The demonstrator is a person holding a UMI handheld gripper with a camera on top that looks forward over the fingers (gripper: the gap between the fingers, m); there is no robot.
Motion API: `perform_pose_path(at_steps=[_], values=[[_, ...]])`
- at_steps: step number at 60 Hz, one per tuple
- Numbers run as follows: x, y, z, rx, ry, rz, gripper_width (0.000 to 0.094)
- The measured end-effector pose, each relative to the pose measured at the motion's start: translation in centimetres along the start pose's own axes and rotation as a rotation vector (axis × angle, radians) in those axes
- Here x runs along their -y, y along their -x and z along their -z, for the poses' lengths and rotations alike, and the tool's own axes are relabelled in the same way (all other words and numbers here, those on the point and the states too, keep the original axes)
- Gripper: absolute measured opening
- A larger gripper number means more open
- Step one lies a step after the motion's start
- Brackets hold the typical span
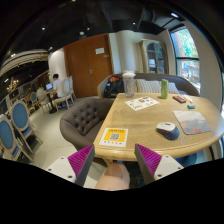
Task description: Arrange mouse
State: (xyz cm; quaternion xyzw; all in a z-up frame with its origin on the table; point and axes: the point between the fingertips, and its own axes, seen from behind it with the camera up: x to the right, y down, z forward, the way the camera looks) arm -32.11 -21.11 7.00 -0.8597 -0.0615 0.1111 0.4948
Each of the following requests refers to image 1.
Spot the grey tufted armchair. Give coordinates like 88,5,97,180
60,98,113,150

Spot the green bottle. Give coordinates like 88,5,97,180
161,79,169,99

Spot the red and black phone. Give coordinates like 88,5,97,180
173,96,186,104

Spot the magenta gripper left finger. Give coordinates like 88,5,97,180
46,145,95,186

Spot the blue upholstered chair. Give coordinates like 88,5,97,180
10,100,42,152
0,115,22,161

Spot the white dining chair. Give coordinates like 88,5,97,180
54,78,73,106

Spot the person in white shirt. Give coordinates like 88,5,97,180
51,74,64,100

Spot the glass display cabinet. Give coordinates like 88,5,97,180
140,39,168,74

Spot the person's knee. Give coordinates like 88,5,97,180
95,163,130,191

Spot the grey sofa with cushions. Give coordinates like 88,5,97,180
96,72,201,99

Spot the wooden double door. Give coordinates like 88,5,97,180
64,34,113,98

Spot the open laptop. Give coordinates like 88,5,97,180
46,83,53,91

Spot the printed menu sheet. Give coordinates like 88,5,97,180
126,96,158,111

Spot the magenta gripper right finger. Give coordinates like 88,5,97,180
135,144,183,184

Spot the yellow QR code sticker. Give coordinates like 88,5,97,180
99,128,128,147

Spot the white and blue computer mouse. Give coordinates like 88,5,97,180
156,122,180,140

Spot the black and orange backpack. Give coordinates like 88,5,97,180
104,76,124,99

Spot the white pen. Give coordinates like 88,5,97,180
183,95,193,103

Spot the small teal eraser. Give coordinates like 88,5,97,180
187,105,195,109

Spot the grey patterned mouse pad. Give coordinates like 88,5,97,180
174,110,211,135

